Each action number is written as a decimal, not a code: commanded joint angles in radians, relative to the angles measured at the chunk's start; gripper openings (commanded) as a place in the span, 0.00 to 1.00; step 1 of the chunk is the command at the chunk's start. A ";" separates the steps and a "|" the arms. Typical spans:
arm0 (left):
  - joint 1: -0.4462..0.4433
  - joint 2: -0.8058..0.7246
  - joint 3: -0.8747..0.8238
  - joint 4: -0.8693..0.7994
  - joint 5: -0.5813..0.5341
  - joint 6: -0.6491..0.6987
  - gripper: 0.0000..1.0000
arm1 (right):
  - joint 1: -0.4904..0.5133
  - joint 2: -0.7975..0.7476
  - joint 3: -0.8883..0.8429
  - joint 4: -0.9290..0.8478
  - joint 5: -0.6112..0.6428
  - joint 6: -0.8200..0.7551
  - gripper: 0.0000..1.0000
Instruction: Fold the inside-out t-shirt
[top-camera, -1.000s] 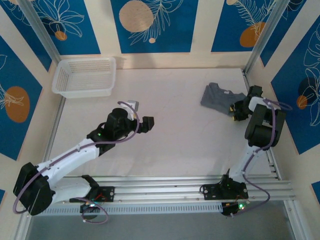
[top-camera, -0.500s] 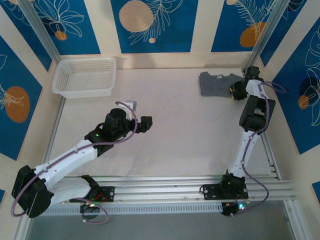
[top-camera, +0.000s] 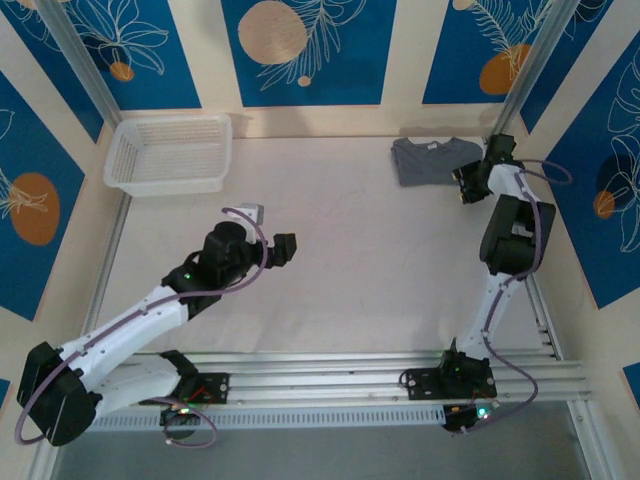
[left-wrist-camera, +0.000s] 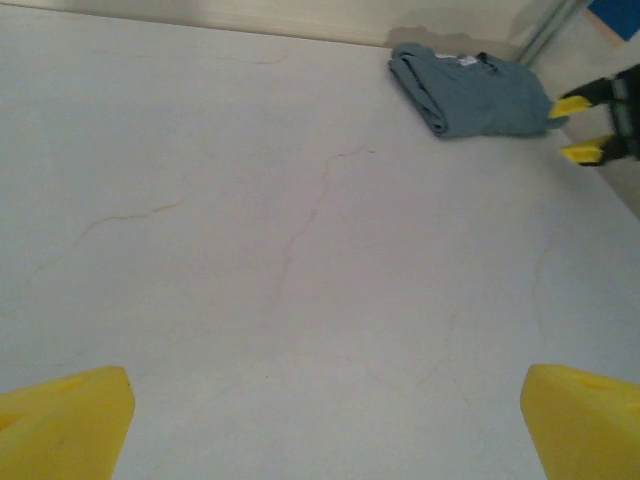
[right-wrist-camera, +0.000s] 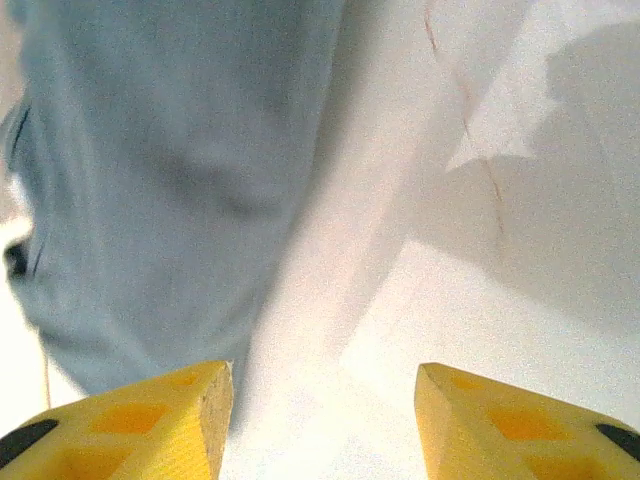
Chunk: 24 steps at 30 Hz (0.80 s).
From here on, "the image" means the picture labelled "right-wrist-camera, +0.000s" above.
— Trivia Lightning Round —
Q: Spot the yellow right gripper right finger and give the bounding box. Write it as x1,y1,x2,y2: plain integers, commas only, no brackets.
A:
415,362,640,480

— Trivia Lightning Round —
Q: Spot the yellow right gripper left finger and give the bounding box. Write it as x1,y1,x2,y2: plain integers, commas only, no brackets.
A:
0,359,235,480

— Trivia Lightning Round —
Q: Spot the grey t-shirt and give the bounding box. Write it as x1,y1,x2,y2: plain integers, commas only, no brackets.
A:
4,0,346,396

